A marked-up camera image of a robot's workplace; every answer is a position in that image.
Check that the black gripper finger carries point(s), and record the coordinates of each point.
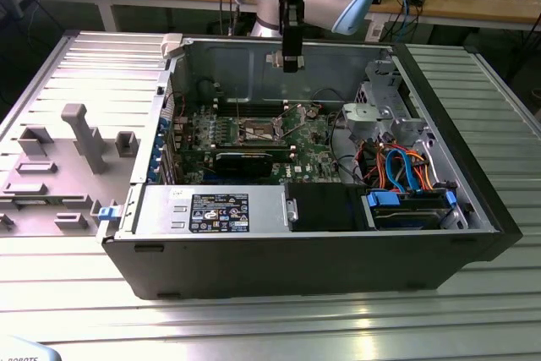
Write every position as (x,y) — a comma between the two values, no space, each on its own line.
(293,46)

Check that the silver CPU plate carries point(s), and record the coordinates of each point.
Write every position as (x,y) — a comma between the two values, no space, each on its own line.
(274,59)

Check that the black RAM slot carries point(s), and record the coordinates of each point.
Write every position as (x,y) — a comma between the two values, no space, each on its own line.
(230,111)
(279,148)
(230,103)

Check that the CPU socket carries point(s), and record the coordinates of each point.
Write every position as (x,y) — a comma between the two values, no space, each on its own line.
(258,133)

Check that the round coin cell battery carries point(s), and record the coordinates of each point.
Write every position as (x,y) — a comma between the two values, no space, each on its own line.
(312,113)

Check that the green motherboard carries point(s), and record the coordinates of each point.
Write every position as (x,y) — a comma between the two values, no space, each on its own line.
(308,154)

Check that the silver drive cage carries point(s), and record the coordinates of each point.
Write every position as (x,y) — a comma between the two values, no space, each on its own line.
(382,111)

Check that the black graphics card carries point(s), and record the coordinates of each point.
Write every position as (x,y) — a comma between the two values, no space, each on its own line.
(243,164)

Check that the black power supply label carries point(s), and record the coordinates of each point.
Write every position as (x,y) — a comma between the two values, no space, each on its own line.
(220,213)

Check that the hard disk in blue carrier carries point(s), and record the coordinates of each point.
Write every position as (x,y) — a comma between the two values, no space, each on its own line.
(406,213)

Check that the silver power supply unit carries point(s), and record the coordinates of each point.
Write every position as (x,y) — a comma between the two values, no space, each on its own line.
(160,209)

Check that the black open PC case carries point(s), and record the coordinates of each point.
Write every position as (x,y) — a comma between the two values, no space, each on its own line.
(253,268)

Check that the grey parts rack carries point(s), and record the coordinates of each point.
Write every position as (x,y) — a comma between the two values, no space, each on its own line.
(89,145)

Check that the blue plastic clip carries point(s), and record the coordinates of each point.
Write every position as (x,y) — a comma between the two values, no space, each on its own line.
(107,213)

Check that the pale blue teach pendant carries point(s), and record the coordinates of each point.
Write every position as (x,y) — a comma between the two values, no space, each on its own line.
(25,350)

